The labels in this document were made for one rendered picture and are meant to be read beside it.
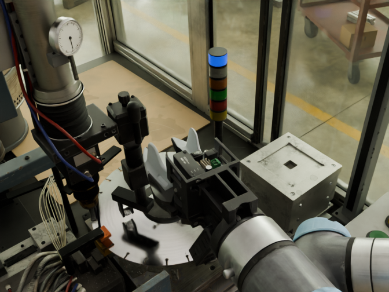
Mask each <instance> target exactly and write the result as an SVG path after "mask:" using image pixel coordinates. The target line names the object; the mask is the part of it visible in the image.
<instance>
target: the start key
mask: <svg viewBox="0 0 389 292"><path fill-rule="evenodd" d="M369 238H389V237H388V235H387V234H386V233H384V232H383V231H378V230H376V231H372V232H371V233H370V234H369Z"/></svg>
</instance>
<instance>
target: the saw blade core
mask: <svg viewBox="0 0 389 292"><path fill-rule="evenodd" d="M159 155H160V157H161V159H162V162H163V164H164V165H165V167H166V152H159ZM118 169H119V170H118ZM118 169H116V170H114V171H113V172H112V173H111V174H110V175H109V176H108V177H107V178H106V179H105V180H104V181H103V182H102V183H101V185H100V186H99V188H100V193H99V194H98V200H99V210H100V221H101V226H103V225H104V226H105V227H106V228H107V230H108V231H109V232H110V233H111V235H112V236H111V237H110V238H108V239H106V240H105V241H103V242H102V244H103V245H104V246H105V247H106V248H107V249H108V248H109V249H108V250H109V251H111V252H112V253H114V254H115V255H117V256H118V257H120V258H122V259H124V258H125V256H127V257H126V258H125V260H127V261H130V262H133V263H136V264H141V265H144V263H145V259H146V258H147V261H146V263H145V265H148V266H155V267H165V266H166V259H168V261H167V266H173V265H179V264H185V263H187V262H188V259H189V261H190V262H191V261H193V258H192V256H191V255H190V252H189V249H190V248H191V246H192V245H193V244H194V242H195V241H196V239H197V238H198V237H199V235H200V234H201V233H202V231H203V228H202V226H201V225H199V226H197V227H195V228H192V227H191V225H185V224H181V219H180V218H177V219H175V220H171V221H158V220H154V219H152V218H150V217H148V216H147V215H146V214H145V213H144V212H141V211H139V210H136V209H134V213H133V214H132V213H131V214H130V215H128V216H125V217H124V218H123V217H122V215H121V213H120V211H119V207H118V203H117V202H115V201H114V200H112V195H111V193H112V192H113V191H114V190H115V189H116V188H117V186H120V187H123V188H126V189H129V190H131V189H130V188H129V186H128V185H127V183H126V182H125V180H124V177H123V171H122V166H121V167H118ZM120 170H121V171H120ZM107 180H108V181H107ZM101 192H102V193H101ZM90 218H91V224H92V227H93V229H96V228H97V227H98V221H95V220H96V215H95V212H94V208H93V209H90ZM112 244H114V246H112ZM127 253H129V255H127ZM186 256H188V259H187V257H186Z"/></svg>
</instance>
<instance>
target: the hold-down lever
mask: <svg viewBox="0 0 389 292"><path fill-rule="evenodd" d="M127 113H128V118H129V121H130V122H131V123H132V126H133V133H134V140H135V143H136V144H141V143H142V137H141V129H140V120H141V113H140V105H139V104H138V103H137V102H136V101H131V102H129V103H128V104H127Z"/></svg>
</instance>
